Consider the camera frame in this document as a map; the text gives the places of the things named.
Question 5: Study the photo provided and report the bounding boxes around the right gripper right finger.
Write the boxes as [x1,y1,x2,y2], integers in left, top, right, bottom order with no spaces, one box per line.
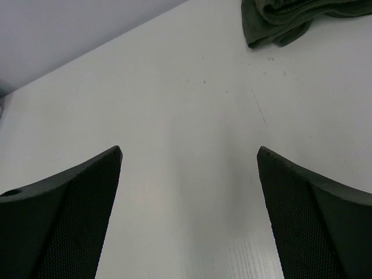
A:
[257,146,371,278]

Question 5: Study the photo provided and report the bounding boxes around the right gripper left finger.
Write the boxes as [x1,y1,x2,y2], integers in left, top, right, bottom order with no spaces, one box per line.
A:
[1,146,123,278]

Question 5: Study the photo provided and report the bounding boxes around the olive green shorts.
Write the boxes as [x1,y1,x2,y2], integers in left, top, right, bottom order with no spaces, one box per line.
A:
[241,1,371,49]

